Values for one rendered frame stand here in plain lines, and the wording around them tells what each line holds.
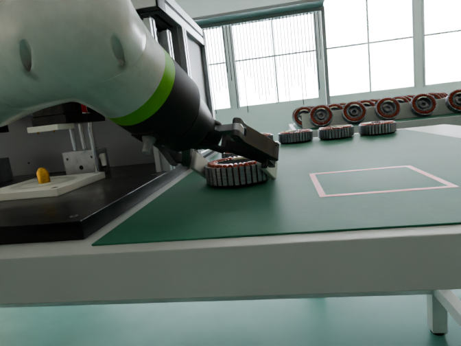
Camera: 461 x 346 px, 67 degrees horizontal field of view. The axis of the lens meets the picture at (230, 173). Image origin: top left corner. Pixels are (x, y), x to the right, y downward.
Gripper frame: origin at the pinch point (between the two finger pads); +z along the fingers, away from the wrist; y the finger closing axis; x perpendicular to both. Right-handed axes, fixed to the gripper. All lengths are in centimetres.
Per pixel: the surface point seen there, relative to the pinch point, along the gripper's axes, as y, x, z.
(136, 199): -10.7, -8.2, -10.8
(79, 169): -35.9, 0.7, -1.5
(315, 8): -51, 275, 252
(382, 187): 22.5, -4.7, -3.7
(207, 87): -27, 37, 28
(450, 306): 38, -17, 86
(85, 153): -34.0, 3.7, -2.5
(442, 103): 45, 75, 123
